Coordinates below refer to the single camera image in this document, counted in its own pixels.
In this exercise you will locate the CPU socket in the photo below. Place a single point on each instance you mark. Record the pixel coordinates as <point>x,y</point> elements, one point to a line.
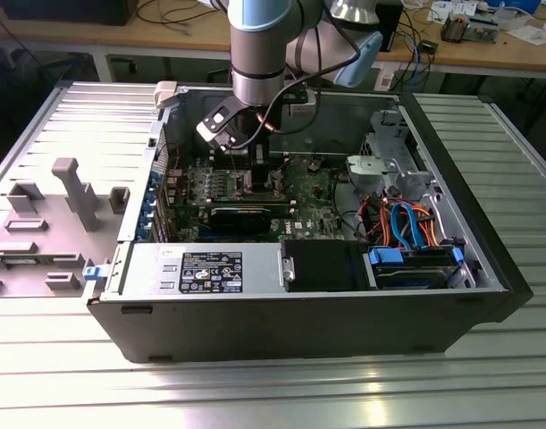
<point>245,185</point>

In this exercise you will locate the hard disk in blue carrier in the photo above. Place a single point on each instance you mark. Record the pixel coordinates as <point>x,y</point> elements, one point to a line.
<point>384,259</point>

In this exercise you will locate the black computer case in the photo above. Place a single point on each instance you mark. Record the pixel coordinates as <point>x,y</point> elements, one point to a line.
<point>67,11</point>

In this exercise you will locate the grey plastic parts rack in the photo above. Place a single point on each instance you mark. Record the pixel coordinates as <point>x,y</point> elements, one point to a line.
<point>40,241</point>

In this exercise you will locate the white paper sheets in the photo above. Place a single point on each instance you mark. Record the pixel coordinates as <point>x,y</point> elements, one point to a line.
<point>531,35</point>

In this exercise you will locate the RAM slot with white clips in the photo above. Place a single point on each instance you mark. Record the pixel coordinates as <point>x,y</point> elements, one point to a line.
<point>243,153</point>
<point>243,161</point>

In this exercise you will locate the grey metal box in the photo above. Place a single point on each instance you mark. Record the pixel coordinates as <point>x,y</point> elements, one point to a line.
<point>482,29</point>

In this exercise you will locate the blue plastic case latch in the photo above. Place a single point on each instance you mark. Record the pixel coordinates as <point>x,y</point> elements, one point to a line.
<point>94,273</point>

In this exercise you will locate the green motherboard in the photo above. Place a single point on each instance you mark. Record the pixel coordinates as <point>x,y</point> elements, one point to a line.
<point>313,210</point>

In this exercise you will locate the silver power supply box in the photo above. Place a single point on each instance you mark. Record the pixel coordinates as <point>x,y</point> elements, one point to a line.
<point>143,272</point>

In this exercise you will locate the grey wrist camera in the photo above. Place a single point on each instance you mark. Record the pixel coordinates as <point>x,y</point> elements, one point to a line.
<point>304,105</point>

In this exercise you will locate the black drive bay box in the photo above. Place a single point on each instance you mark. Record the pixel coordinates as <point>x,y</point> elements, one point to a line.
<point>317,268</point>

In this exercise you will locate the blue card retention clip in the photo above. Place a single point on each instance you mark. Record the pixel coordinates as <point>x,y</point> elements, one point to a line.
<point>145,219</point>
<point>154,180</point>
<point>143,233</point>
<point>150,199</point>

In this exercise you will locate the silver metal drive cage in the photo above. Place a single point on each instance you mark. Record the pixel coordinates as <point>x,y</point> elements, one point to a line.
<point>402,179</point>

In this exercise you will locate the green RAM stick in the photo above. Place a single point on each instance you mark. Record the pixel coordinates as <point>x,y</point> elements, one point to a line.
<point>250,207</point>

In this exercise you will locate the beige plastic case clip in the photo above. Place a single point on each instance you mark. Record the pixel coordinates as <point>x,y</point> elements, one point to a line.
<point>165,91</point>

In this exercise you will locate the small black adapter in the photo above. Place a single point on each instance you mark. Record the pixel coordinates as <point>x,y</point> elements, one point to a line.
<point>430,47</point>

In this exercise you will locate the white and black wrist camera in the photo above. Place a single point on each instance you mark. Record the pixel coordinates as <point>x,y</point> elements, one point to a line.
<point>214,120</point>

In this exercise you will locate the metal CPU cooler heat sink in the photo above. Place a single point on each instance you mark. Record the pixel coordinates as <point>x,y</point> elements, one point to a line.
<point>453,30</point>

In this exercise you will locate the black and silver PC case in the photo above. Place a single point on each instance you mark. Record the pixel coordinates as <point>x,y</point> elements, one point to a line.
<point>299,326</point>

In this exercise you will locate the black graphics card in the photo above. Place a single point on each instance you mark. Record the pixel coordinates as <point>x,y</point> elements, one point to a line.
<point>239,221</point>

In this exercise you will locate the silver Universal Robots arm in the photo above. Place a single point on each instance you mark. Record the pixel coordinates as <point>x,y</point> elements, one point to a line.
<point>257,53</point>

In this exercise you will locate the wooden desk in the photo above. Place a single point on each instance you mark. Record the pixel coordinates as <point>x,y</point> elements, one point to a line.
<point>120,38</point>

